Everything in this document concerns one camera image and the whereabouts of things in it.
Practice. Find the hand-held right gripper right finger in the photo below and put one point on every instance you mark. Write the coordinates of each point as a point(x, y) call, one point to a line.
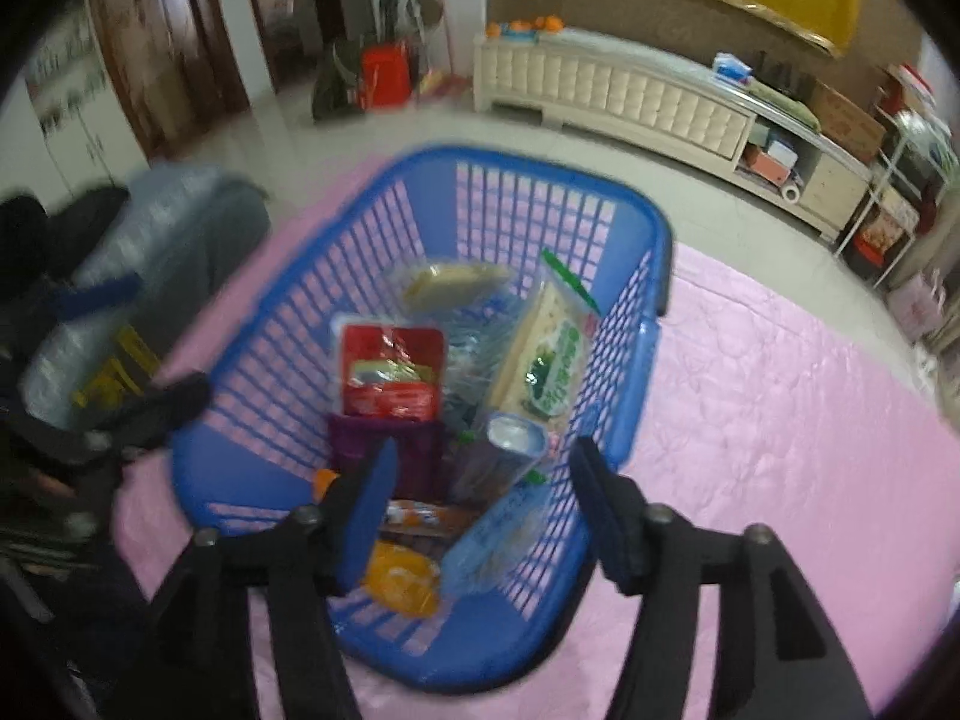
point(600, 521)

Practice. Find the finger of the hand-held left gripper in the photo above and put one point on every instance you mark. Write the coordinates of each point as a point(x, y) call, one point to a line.
point(172, 397)
point(97, 298)

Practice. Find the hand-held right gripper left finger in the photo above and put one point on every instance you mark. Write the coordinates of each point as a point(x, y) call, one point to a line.
point(371, 521)

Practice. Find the orange sausage packet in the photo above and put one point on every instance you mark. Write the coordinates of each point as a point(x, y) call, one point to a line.
point(427, 517)

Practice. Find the yellow snack pouch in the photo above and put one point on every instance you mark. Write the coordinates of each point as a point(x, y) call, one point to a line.
point(401, 581)

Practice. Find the purple snack packet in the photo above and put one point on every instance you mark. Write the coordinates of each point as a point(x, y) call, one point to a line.
point(352, 442)

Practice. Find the blue plastic basket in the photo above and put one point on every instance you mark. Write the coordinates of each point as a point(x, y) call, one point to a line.
point(217, 472)

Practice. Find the white snack packet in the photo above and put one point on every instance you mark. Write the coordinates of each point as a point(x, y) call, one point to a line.
point(487, 547)

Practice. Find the lavender blue stick packet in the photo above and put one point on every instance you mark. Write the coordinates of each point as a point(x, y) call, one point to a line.
point(502, 451)

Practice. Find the large red snack pouch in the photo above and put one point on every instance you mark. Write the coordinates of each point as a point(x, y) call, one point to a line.
point(390, 390)

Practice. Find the cracker packet with green ends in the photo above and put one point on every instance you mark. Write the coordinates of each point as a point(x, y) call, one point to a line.
point(547, 367)

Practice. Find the clear bun packet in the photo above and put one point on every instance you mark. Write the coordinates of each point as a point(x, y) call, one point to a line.
point(450, 281)

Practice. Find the grey cloth covered chair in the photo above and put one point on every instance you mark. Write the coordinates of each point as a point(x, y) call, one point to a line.
point(187, 240)

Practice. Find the white cupboard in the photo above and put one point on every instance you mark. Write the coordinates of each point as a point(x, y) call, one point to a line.
point(82, 90)

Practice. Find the pink tablecloth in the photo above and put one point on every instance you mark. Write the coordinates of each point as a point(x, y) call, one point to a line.
point(750, 427)

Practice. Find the brown wooden door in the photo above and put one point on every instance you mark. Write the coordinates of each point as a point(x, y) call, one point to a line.
point(187, 37)

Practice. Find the dark bag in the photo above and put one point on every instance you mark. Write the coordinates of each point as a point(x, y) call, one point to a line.
point(337, 82)

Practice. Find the brown wooden doorway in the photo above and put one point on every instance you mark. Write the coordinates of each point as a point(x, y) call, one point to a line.
point(300, 7)

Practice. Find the red bag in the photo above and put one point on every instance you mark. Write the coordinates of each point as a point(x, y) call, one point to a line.
point(386, 75)

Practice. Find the white paper roll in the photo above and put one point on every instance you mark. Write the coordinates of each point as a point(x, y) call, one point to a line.
point(790, 192)

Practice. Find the pink bag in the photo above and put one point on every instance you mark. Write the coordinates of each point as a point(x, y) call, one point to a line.
point(919, 307)

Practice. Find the orange box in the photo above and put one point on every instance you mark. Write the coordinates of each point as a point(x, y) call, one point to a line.
point(763, 163)

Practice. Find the cream television cabinet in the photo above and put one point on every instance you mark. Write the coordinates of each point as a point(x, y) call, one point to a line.
point(637, 97)

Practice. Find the dark round floor fan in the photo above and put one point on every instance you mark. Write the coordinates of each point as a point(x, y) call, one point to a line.
point(429, 7)

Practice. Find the green cushion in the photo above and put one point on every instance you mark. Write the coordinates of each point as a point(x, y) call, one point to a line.
point(787, 106)

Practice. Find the white metal rack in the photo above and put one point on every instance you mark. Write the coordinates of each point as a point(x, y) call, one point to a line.
point(900, 165)

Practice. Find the brown cardboard box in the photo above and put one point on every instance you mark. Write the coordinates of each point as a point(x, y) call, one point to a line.
point(851, 124)

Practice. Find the blue tissue box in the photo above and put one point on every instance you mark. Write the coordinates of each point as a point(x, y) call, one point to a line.
point(733, 69)

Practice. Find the row of dark bottles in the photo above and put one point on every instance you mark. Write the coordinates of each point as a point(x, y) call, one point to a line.
point(784, 73)

